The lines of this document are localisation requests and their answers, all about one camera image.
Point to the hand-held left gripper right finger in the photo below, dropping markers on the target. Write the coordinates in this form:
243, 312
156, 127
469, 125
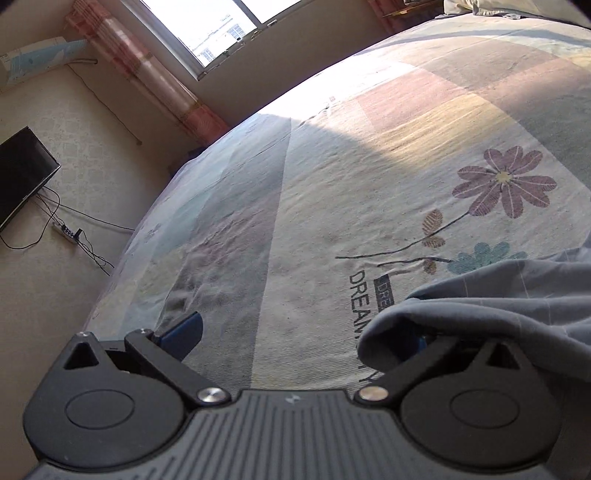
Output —
418, 369

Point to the wall air conditioner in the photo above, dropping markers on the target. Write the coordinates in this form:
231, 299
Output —
41, 57

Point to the grey pants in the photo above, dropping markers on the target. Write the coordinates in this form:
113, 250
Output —
485, 304

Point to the window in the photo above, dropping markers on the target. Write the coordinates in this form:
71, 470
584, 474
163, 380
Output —
207, 23

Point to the white power strip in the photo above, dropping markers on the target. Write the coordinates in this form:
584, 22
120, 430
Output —
64, 230

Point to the pink checked curtain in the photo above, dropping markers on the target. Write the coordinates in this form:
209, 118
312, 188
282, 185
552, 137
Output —
152, 78
379, 5

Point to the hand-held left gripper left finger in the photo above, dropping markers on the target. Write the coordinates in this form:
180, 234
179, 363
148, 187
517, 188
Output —
182, 336

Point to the beige printed pillow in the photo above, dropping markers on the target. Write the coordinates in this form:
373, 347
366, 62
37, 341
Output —
485, 5

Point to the bed with patterned sheet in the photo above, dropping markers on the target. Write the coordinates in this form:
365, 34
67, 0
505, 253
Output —
369, 161

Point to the black television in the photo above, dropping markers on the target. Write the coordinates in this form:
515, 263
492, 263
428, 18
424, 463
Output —
23, 170

